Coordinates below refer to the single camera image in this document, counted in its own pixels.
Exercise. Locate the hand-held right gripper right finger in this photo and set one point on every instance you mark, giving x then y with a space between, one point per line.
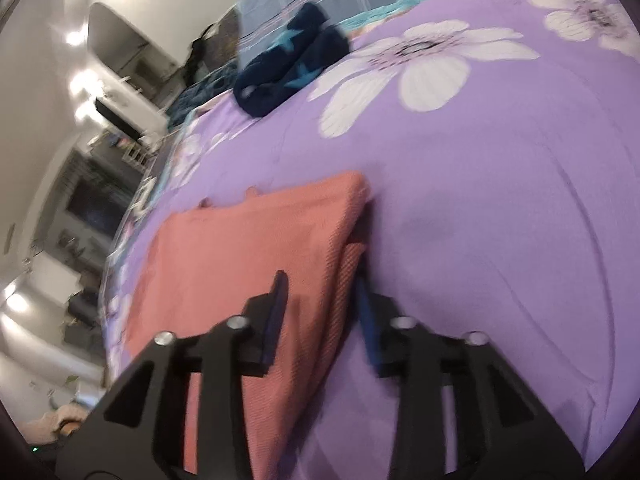
367 320

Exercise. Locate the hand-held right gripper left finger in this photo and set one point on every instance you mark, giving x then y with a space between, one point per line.
272 320

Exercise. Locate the pink long-sleeve shirt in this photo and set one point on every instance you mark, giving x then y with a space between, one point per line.
235 270

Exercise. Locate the purple floral blanket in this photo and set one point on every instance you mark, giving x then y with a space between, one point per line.
475 185

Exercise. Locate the teal fuzzy blanket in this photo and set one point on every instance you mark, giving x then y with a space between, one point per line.
200 95

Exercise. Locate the navy star-print garment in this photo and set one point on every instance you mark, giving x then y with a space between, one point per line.
285 67

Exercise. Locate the black garment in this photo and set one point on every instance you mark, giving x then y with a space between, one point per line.
200 47

